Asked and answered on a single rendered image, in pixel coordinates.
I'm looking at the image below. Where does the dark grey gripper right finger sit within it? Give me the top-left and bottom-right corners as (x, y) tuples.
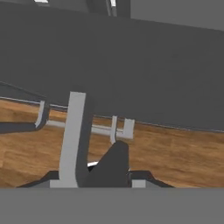
(87, 140), (177, 189)

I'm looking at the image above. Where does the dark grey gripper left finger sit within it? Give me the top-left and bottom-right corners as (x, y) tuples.
(17, 170), (79, 189)

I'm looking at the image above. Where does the dark grey fridge drawer front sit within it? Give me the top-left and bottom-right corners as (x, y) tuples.
(0, 81), (47, 103)

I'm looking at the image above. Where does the thin grey bar handle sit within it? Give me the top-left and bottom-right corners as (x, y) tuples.
(45, 115), (136, 145)

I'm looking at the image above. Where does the dark grey curved handle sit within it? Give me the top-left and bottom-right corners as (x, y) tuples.
(0, 100), (51, 135)

